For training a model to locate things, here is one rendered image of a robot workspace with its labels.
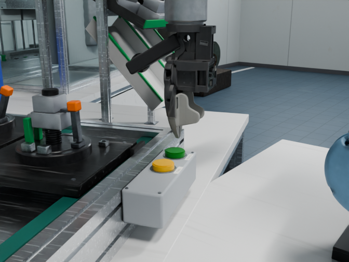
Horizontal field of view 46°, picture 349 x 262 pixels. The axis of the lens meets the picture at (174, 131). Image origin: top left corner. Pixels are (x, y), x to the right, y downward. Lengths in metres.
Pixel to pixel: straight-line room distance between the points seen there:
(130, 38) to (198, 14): 0.49
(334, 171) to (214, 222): 0.31
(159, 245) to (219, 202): 0.20
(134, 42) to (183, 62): 0.48
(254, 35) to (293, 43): 0.90
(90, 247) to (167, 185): 0.16
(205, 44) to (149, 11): 0.37
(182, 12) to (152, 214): 0.34
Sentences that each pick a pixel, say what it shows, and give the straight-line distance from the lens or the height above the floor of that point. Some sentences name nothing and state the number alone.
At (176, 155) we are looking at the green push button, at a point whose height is 0.97.
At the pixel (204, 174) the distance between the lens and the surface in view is 0.98.
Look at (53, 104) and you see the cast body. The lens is 0.76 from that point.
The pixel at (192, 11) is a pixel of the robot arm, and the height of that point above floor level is 1.23.
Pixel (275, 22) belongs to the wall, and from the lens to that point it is 9.00.
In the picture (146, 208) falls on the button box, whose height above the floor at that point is 0.93.
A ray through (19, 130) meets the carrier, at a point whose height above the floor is 0.97.
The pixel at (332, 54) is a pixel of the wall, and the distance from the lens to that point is 8.61.
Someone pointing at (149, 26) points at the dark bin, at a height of 1.19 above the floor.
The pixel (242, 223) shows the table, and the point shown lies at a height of 0.86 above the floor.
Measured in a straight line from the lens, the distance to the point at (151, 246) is 0.70.
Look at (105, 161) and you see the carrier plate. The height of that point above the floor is 0.97.
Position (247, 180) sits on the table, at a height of 0.86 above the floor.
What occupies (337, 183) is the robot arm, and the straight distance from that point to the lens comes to 0.54.
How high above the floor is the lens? 1.24
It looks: 17 degrees down
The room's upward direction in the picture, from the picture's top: straight up
